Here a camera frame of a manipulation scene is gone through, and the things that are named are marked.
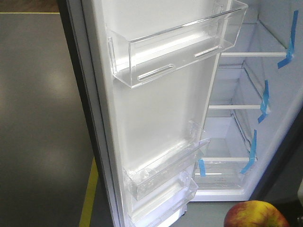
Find red yellow apple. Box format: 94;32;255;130
223;200;290;227

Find open fridge door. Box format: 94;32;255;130
56;0;234;227

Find middle clear door bin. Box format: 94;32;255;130
124;138;210;200

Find clear door bin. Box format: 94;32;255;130
107;0;248;88
124;138;210;200
128;173;198;227

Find upper clear door bin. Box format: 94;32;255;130
107;0;248;88

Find clear crisper drawer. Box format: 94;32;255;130
194;157;257;190

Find lower clear door bin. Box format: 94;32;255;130
128;173;198;227

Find grey refrigerator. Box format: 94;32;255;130
191;0;303;202

